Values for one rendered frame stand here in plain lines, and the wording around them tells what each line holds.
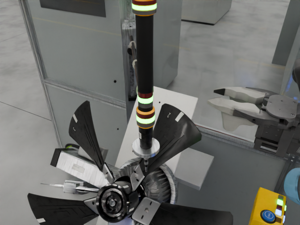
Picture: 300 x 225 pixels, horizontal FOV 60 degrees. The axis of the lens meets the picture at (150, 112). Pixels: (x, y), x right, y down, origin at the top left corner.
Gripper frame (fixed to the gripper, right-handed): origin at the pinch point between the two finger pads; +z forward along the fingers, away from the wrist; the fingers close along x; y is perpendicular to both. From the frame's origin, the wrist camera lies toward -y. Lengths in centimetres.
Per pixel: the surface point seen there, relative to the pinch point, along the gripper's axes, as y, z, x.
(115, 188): 40.4, 25.3, -2.4
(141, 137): 16.0, 15.8, -1.9
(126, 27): 8, 51, 48
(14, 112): 167, 269, 111
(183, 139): 25.2, 10.1, 12.4
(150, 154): 19.8, 13.1, -2.4
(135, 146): 19.7, 17.8, -2.0
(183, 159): 80, 23, 56
